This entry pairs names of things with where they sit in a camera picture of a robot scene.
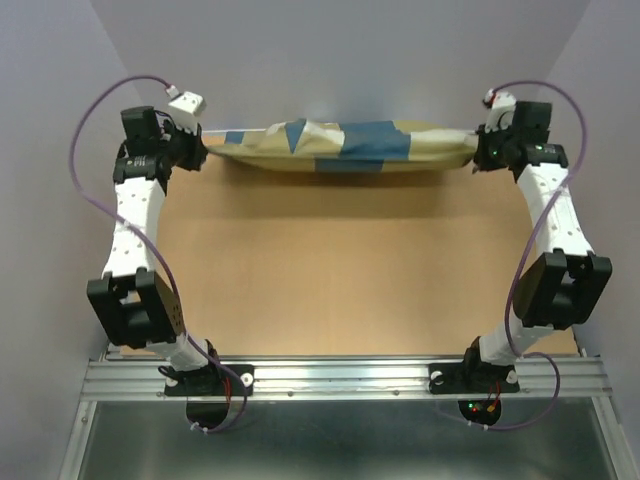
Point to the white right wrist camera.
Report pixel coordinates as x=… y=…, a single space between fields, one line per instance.
x=501 y=106

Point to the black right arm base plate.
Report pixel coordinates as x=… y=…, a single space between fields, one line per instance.
x=455 y=378

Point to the blue beige white plaid pillowcase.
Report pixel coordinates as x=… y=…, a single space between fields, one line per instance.
x=389 y=146

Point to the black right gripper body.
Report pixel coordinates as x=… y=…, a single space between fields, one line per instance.
x=495 y=148

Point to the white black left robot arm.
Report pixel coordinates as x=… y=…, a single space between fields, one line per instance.
x=136 y=305

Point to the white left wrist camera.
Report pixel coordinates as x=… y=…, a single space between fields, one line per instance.
x=186 y=110

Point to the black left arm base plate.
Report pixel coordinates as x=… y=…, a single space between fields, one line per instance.
x=208 y=381

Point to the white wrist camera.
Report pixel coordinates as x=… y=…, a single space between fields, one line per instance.
x=186 y=110
x=501 y=106

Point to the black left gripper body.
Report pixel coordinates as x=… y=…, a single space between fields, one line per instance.
x=183 y=148

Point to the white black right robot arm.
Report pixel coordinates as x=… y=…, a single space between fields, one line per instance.
x=561 y=287

